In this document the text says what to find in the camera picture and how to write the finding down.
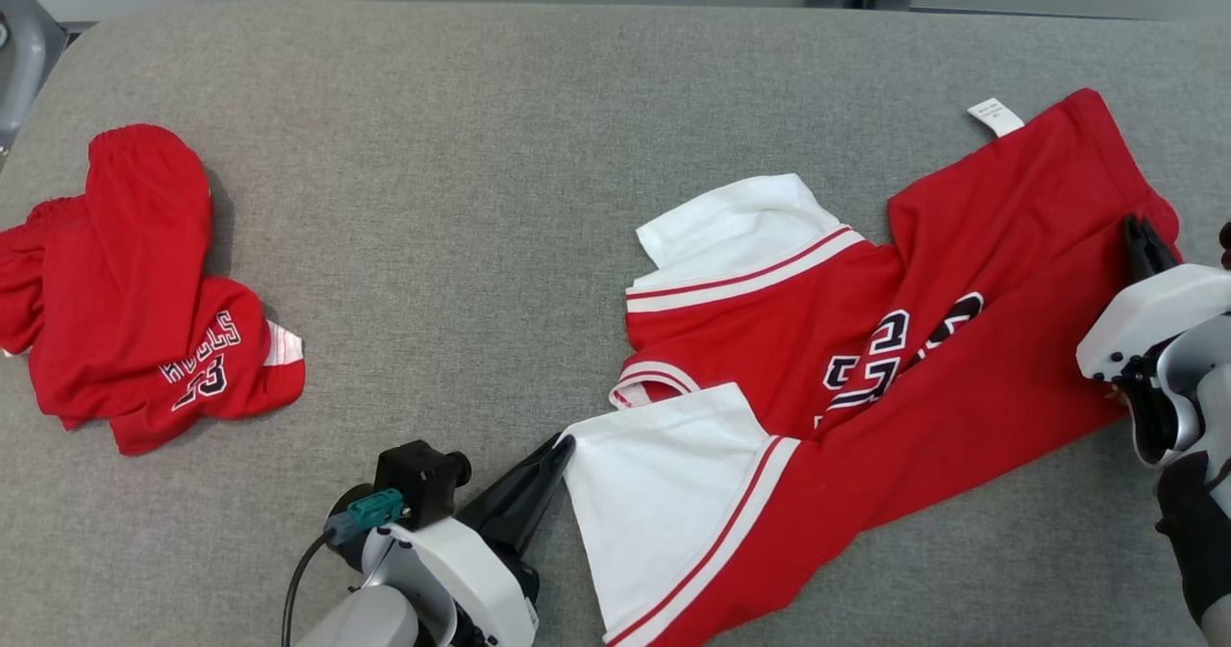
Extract red basketball shorts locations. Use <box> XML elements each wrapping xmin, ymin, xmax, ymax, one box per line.
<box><xmin>0</xmin><ymin>124</ymin><xmax>307</xmax><ymax>458</ymax></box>

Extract grey curved metal frame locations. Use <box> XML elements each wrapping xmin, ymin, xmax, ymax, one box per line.
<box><xmin>0</xmin><ymin>0</ymin><xmax>68</xmax><ymax>162</ymax></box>

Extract red white basketball jersey shirt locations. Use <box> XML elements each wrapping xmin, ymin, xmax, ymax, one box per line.
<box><xmin>561</xmin><ymin>87</ymin><xmax>1182</xmax><ymax>647</ymax></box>

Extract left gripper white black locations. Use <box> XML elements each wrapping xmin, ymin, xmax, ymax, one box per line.
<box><xmin>385</xmin><ymin>433</ymin><xmax>576</xmax><ymax>647</ymax></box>

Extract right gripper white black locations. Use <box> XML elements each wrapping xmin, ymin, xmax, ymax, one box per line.
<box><xmin>1076</xmin><ymin>214</ymin><xmax>1231</xmax><ymax>385</ymax></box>

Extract left camera cable teal plug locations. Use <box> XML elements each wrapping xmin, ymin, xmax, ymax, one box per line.
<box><xmin>282</xmin><ymin>488</ymin><xmax>405</xmax><ymax>647</ymax></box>

